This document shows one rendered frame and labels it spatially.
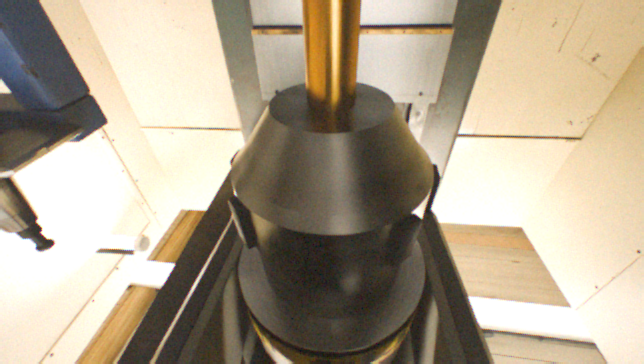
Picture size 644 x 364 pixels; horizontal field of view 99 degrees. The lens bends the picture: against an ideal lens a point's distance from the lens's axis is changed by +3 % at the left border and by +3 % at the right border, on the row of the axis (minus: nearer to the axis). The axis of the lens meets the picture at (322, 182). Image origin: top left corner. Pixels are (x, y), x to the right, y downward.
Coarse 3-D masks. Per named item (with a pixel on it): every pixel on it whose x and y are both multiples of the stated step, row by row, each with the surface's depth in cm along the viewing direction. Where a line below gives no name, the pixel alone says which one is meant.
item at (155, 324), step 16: (224, 192) 70; (208, 208) 65; (224, 208) 65; (208, 224) 61; (224, 224) 61; (192, 240) 58; (208, 240) 58; (192, 256) 55; (208, 256) 55; (176, 272) 52; (192, 272) 52; (160, 288) 50; (176, 288) 49; (160, 304) 47; (176, 304) 47; (144, 320) 45; (160, 320) 45; (144, 336) 43; (160, 336) 43; (128, 352) 41; (144, 352) 41
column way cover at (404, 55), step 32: (256, 0) 63; (288, 0) 62; (384, 0) 60; (416, 0) 60; (448, 0) 59; (256, 32) 66; (288, 32) 65; (384, 32) 64; (416, 32) 63; (448, 32) 62; (288, 64) 70; (384, 64) 68; (416, 64) 68; (416, 96) 73
